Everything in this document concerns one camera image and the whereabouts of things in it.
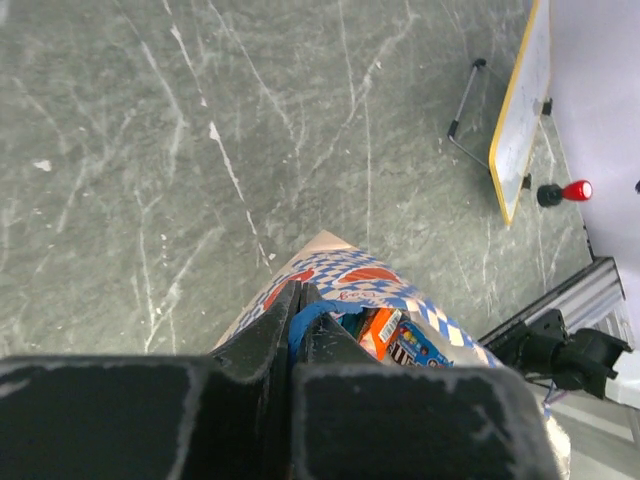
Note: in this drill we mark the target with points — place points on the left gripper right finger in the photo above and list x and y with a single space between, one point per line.
356 418

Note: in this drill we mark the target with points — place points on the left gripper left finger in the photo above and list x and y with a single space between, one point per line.
222 415

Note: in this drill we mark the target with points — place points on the checkered paper bag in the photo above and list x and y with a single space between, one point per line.
352 281

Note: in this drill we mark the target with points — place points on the purple chocolate pack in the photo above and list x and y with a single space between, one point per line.
412 348

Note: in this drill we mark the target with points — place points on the orange snack packet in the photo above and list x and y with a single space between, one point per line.
379 331

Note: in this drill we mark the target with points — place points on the blue snack packet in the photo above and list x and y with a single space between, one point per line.
353 323

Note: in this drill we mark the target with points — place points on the red emergency stop button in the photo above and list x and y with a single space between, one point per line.
551 195

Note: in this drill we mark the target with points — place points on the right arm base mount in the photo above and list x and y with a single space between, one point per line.
580 361

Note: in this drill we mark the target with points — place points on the aluminium rail frame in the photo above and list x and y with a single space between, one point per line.
591 298

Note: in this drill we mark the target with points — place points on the small whiteboard yellow frame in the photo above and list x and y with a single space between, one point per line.
526 100

